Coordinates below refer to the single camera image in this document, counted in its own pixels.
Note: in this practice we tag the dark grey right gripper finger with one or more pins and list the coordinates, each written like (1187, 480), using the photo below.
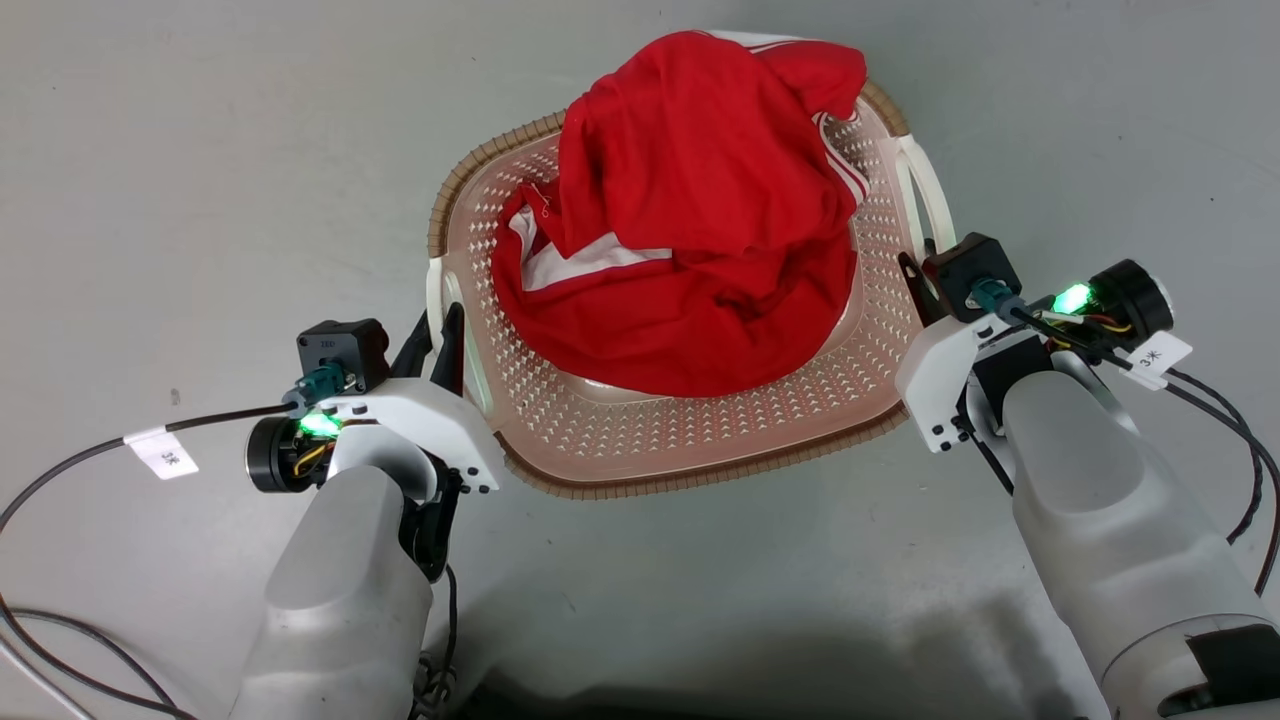
(912, 285)

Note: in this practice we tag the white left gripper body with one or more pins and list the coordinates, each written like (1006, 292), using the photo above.
(440, 415)

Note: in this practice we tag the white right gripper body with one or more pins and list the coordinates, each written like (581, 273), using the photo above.
(940, 380)

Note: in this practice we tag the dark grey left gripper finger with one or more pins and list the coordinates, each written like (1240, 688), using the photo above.
(452, 350)
(410, 350)

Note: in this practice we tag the pink perforated plastic laundry basket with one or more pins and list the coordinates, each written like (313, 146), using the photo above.
(700, 430)

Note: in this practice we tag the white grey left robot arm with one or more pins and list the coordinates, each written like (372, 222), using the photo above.
(340, 590)

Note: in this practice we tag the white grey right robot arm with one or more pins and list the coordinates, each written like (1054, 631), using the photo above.
(1100, 500)

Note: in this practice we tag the red garment with white stripes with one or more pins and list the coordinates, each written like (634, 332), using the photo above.
(700, 200)

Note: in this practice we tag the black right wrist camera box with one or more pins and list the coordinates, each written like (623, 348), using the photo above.
(972, 270)

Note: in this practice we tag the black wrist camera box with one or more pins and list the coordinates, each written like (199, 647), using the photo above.
(340, 355)
(972, 270)

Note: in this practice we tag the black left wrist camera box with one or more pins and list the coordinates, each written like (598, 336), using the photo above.
(340, 355)

